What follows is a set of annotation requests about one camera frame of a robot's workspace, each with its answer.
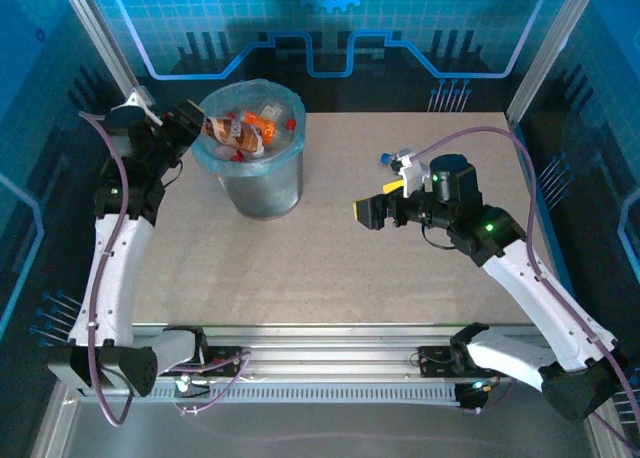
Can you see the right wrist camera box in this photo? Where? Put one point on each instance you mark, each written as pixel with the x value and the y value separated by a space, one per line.
pixel 412 170

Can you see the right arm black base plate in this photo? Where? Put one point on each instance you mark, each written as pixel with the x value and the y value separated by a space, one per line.
pixel 432 363

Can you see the black connector box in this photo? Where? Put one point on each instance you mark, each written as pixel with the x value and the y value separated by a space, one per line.
pixel 472 395

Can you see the blue plastic bin liner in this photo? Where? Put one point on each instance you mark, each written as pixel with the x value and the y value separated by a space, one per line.
pixel 296 145

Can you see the orange label bottle gold cap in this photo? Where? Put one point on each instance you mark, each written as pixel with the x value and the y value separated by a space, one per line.
pixel 262 125

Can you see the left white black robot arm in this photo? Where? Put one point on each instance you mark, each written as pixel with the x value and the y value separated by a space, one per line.
pixel 112 278

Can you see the grey metal shelf panel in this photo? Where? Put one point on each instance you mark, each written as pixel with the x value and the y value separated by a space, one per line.
pixel 320 428

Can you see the blue cap blue label bottle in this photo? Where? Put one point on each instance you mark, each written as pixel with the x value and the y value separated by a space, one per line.
pixel 385 158

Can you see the long aluminium base rail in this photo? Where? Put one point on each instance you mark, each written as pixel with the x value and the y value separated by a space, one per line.
pixel 325 350

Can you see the grey plastic waste bin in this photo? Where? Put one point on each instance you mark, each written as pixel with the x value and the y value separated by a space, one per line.
pixel 265 193

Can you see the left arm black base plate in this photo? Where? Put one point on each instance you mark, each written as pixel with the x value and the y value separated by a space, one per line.
pixel 225 363

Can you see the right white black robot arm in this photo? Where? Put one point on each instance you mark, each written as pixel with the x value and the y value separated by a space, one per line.
pixel 540 298

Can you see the aluminium frame post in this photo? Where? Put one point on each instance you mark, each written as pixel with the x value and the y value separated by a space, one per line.
pixel 550 53
pixel 107 53

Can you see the brown label drink bottle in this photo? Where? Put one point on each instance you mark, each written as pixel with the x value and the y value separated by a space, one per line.
pixel 232 133

